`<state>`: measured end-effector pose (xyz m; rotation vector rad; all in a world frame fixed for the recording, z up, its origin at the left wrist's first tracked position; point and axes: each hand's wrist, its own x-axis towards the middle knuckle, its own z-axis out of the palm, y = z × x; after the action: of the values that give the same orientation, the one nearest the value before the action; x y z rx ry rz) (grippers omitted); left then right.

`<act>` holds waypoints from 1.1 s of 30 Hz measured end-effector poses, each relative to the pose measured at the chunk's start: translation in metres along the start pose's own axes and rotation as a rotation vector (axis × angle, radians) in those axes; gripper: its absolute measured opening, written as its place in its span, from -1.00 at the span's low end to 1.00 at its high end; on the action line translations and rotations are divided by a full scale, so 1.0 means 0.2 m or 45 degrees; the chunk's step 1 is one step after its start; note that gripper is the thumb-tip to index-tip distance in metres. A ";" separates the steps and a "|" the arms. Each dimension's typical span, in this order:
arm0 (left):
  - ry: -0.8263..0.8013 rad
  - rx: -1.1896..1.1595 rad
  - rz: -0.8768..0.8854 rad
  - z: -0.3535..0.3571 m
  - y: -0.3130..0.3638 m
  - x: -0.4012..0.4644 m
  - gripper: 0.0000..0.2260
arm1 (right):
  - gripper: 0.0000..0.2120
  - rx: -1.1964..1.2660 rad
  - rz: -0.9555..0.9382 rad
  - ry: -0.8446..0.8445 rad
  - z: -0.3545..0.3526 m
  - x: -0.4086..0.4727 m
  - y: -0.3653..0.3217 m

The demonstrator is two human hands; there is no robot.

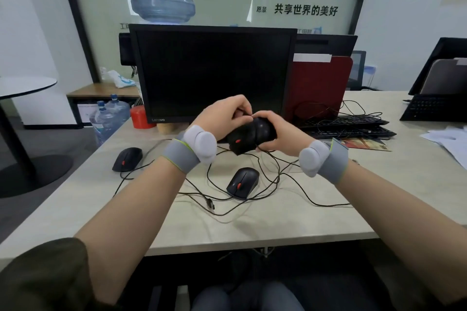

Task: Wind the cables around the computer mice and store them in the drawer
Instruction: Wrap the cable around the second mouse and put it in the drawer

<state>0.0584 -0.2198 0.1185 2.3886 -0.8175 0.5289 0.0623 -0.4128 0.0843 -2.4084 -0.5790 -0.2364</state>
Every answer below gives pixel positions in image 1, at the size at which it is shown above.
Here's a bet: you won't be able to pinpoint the low wooden cabinet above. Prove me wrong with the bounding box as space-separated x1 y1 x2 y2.
66 83 141 128

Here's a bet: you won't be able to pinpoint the person's grey trouser legs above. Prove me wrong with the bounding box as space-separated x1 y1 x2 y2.
190 281 305 311

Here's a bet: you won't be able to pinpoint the grey left wrist tracker band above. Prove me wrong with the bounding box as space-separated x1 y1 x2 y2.
162 125 218 174

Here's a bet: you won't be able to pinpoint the colourful printed booklet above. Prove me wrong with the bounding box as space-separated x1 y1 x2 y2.
339 137 392 152

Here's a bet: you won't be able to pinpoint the dark red desk divider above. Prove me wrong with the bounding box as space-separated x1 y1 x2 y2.
284 53 354 122

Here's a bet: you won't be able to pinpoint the red cylindrical container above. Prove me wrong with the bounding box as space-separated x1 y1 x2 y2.
130 105 157 130

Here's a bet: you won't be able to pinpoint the black laptop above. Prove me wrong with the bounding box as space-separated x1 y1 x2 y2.
400 37 467 123

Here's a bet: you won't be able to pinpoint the grey right wrist tracker band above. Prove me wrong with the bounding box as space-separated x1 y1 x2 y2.
298 138 349 186

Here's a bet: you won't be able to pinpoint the dark green sleeve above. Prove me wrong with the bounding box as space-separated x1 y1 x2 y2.
0 237 123 311

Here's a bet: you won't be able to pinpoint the person's left hand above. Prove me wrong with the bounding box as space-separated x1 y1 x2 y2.
191 95 254 141

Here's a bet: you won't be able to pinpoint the white plastic bag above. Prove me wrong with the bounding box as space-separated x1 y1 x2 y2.
100 68 136 89

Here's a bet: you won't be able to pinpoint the person's right forearm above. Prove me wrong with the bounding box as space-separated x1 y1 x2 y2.
335 161 467 306

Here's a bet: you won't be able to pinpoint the white paper sheets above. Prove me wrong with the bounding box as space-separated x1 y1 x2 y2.
420 126 467 171

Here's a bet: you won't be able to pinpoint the person's right hand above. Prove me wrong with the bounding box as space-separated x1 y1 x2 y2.
252 110 316 157

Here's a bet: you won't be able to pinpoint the black mouse cable with plug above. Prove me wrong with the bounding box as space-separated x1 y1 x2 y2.
177 178 216 212

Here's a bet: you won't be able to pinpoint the black computer mouse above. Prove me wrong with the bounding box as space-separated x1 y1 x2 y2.
227 117 278 156
112 147 144 173
226 167 260 200

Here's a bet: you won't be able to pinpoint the black computer monitor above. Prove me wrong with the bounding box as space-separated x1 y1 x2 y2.
129 24 298 125

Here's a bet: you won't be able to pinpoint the small dark screen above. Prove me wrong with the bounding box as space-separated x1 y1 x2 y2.
347 50 367 91

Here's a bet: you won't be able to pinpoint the black keyboard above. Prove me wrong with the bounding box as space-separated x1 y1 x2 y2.
296 115 390 129
306 126 397 140

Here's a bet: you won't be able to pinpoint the black keyboard cables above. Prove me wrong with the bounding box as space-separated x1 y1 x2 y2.
294 100 384 139

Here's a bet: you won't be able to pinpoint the person's left forearm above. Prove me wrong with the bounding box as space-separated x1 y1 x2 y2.
74 157 187 305

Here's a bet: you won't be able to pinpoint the grey wrist tracker band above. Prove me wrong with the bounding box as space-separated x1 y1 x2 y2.
162 125 218 174
298 138 349 186

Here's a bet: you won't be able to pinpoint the blue-capped water jug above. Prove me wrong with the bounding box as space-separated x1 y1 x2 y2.
89 101 121 147
107 94 131 129

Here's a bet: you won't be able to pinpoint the round black pedestal table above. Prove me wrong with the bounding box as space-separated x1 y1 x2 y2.
0 75 74 199

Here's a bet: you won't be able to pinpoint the black monitor behind divider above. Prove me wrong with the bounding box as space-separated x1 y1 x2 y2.
294 33 358 58

